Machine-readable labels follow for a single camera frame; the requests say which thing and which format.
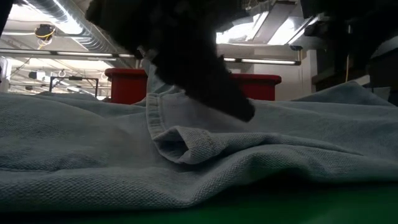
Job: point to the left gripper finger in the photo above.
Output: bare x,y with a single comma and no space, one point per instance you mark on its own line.
211,84

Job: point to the silver ventilation duct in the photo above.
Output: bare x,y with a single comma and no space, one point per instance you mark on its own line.
62,15

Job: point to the light blue garment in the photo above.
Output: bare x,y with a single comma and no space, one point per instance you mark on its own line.
186,161

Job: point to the red plastic laundry bin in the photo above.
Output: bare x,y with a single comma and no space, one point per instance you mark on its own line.
127,87

